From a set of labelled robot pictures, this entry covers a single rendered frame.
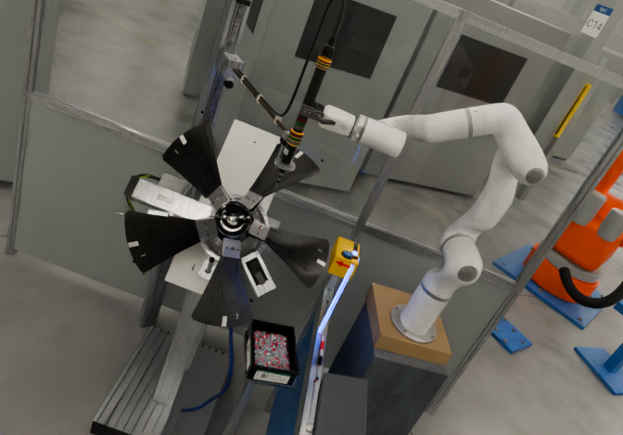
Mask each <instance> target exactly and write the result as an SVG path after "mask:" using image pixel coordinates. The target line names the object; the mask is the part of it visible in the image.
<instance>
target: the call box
mask: <svg viewBox="0 0 623 435"><path fill-rule="evenodd" d="M353 246H354V242H353V241H350V240H348V239H346V238H344V237H338V238H337V241H336V243H335V245H334V247H333V248H332V251H331V255H330V261H329V265H328V273H330V274H332V275H337V276H339V277H342V278H345V276H346V274H347V272H348V270H349V268H348V267H345V266H343V265H342V266H341V267H340V266H339V265H338V264H337V263H336V262H335V261H338V262H343V263H345V264H347V265H349V266H351V265H352V264H353V265H354V268H353V270H352V272H351V274H350V277H349V279H348V280H349V281H350V280H351V278H352V276H353V274H354V272H355V270H356V268H357V266H358V264H359V252H360V244H358V253H357V255H354V254H353ZM345 250H348V251H350V252H352V254H353V256H357V257H358V260H355V259H353V256H352V258H347V257H345V256H344V255H343V252H344V251H345Z"/></svg>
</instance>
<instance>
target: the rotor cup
mask: <svg viewBox="0 0 623 435"><path fill-rule="evenodd" d="M232 215H234V216H235V217H236V220H235V221H234V222H232V221H231V220H230V217H231V216H232ZM253 221H254V218H253V215H252V213H251V212H250V211H249V210H248V208H247V207H246V206H245V205H244V204H243V203H241V202H238V201H228V202H225V203H223V205H222V206H220V208H219V209H218V210H217V211H216V213H215V215H214V222H215V223H216V228H217V232H218V236H217V237H218V238H219V239H220V240H221V241H223V237H226V238H231V239H235V240H239V241H240V242H241V243H242V242H244V241H245V240H247V239H248V238H249V236H247V234H248V230H249V228H250V227H249V226H251V225H252V223H253Z"/></svg>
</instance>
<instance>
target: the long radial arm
mask: <svg viewBox="0 0 623 435"><path fill-rule="evenodd" d="M132 198H133V199H134V200H135V201H136V202H137V203H140V204H142V205H145V206H147V207H149V208H151V209H154V210H157V211H169V212H174V214H175V215H176V216H180V217H185V218H196V219H201V218H205V217H209V216H208V215H211V213H210V211H211V212H213V210H212V209H214V208H213V207H211V206H210V205H207V204H205V203H202V202H200V201H197V200H195V199H192V198H189V197H186V196H184V195H181V194H179V193H176V192H174V191H171V190H170V189H167V188H164V187H162V186H158V185H155V184H153V183H150V182H148V181H146V180H143V179H141V178H140V180H139V182H138V184H137V186H136V188H135V191H134V192H133V195H132Z"/></svg>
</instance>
